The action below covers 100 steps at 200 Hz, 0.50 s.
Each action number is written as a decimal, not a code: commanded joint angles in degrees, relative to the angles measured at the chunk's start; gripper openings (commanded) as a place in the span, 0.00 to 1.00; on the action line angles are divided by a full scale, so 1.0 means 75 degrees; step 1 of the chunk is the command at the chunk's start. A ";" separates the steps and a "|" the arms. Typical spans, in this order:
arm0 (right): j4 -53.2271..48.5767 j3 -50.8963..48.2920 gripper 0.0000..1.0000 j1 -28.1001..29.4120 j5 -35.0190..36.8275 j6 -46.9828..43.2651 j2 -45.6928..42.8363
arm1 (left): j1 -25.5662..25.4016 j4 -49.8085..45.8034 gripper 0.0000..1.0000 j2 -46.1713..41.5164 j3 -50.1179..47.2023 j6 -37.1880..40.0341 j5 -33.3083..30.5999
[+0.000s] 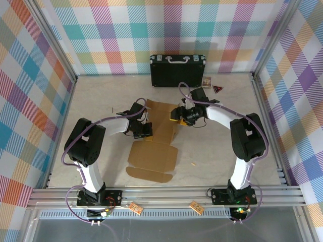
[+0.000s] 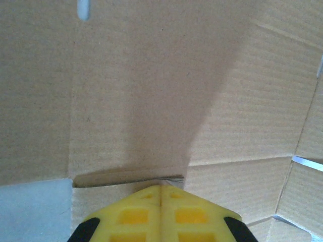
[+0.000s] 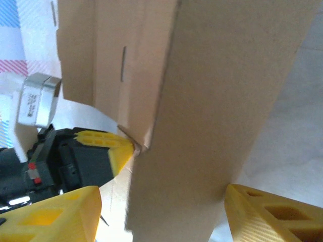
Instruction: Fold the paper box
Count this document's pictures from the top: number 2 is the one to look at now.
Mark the brown cardboard box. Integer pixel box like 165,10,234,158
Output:
0,0,323,242

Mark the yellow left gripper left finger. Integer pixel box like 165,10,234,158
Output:
67,185,162,242

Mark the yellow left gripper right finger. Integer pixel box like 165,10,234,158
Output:
160,185,258,242

